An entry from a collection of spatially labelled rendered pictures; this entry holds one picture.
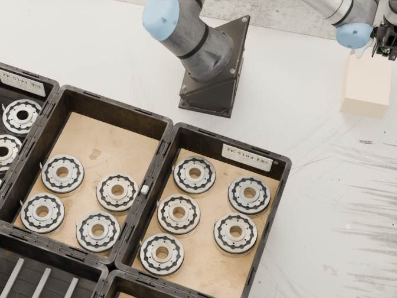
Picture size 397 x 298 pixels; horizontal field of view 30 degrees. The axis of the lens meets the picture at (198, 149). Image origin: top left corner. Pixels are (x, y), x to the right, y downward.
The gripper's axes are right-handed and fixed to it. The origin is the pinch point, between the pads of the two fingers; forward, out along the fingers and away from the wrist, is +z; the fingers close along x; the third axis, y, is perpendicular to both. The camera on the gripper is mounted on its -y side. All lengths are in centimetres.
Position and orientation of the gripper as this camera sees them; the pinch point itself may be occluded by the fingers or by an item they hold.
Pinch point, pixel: (378, 57)
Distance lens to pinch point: 205.8
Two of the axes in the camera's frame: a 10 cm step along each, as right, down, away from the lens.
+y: -1.9, 8.6, -4.8
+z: -0.4, 4.8, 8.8
